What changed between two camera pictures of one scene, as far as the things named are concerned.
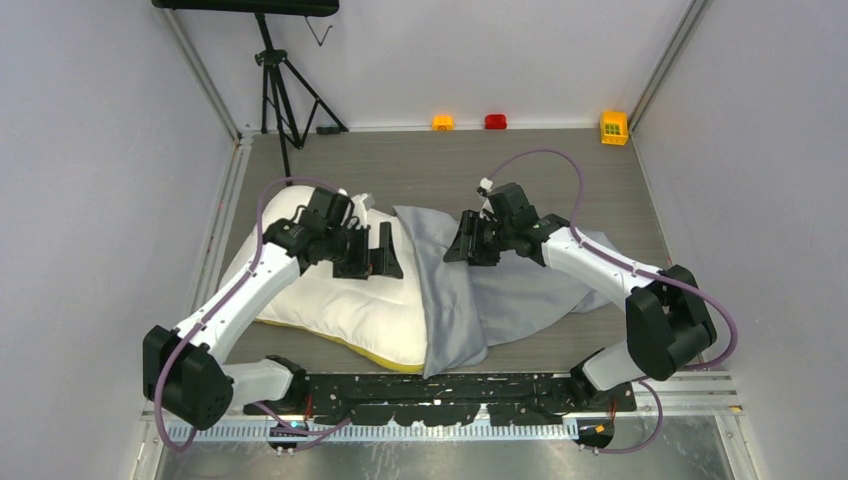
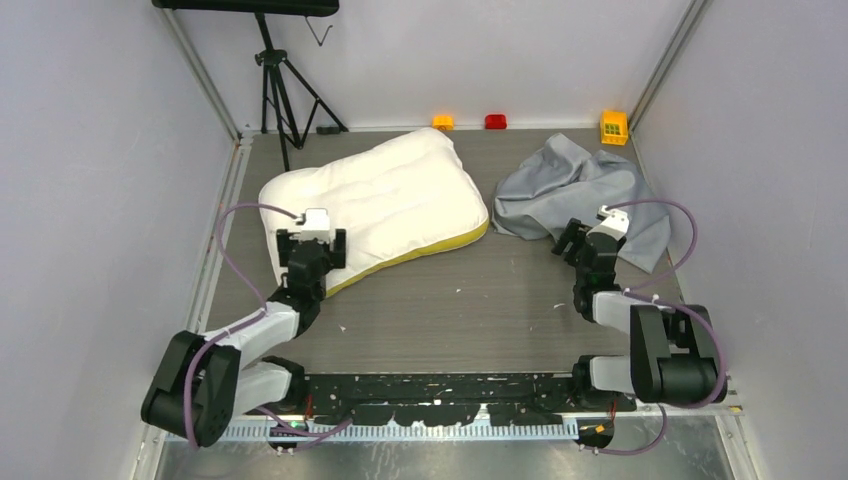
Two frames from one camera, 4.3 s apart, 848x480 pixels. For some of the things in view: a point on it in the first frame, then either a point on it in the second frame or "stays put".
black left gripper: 360,268 -> 334,258
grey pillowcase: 469,309 -> 561,183
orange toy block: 443,123 stays put
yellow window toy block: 614,127 stays put
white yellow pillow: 380,317 -> 398,199
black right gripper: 471,225 -> 567,236
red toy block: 495,121 stays put
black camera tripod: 291,100 stays put
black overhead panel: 299,7 stays put
